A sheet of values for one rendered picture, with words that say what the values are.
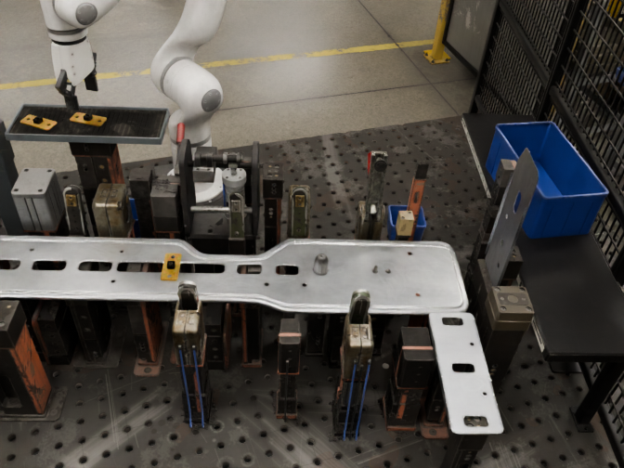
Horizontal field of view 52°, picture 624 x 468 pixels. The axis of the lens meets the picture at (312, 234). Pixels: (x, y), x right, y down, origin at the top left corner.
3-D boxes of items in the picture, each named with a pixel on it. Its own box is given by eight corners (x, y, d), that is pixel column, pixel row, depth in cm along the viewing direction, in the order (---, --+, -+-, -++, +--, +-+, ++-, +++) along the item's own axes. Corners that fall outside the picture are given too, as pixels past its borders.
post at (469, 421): (434, 516, 136) (462, 448, 116) (426, 467, 144) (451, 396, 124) (463, 516, 136) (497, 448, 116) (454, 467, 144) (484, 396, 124)
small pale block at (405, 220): (381, 318, 175) (399, 219, 150) (380, 308, 178) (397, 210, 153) (393, 318, 175) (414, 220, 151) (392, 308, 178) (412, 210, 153)
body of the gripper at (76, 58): (64, 19, 146) (74, 64, 154) (40, 39, 139) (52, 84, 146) (94, 24, 145) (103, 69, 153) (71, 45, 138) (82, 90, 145)
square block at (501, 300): (461, 408, 156) (499, 312, 131) (456, 380, 162) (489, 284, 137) (494, 408, 156) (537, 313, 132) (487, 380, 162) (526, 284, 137)
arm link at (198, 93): (194, 118, 193) (187, 46, 176) (233, 147, 184) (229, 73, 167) (161, 134, 187) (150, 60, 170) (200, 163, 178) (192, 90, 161)
